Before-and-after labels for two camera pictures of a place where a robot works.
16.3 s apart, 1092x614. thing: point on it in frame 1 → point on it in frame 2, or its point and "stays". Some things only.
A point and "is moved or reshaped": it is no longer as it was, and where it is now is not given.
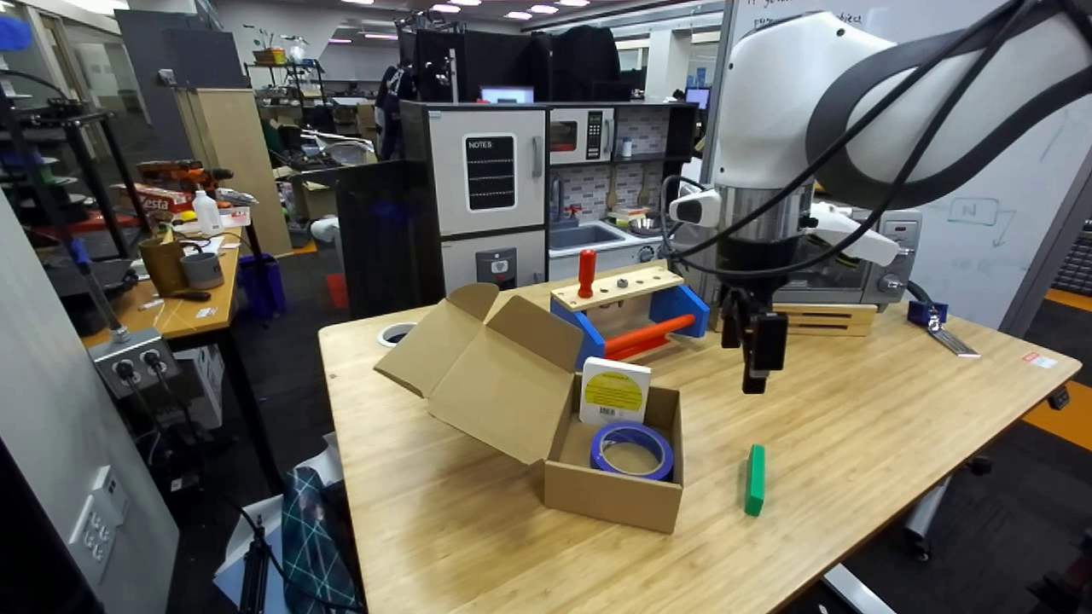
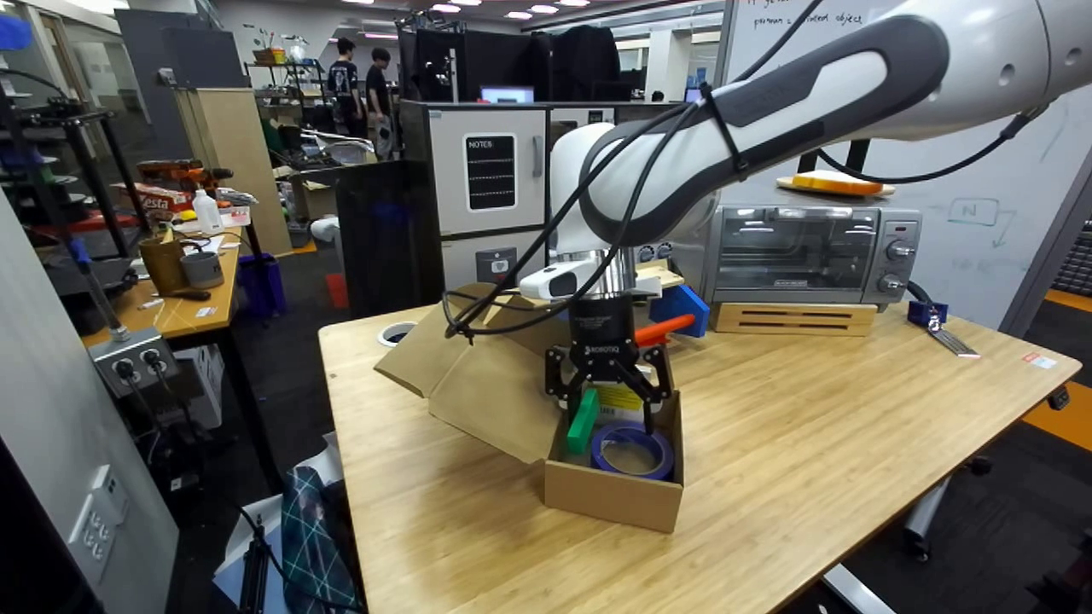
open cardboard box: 518,374 stays
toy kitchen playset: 543,195 stays
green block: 756,478 → 580,425
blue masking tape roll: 633,432 is moved or reshaped
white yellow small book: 611,389 stays
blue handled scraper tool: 932,316 stays
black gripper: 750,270 → 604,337
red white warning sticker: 1039,359 stays
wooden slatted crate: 825,318 stays
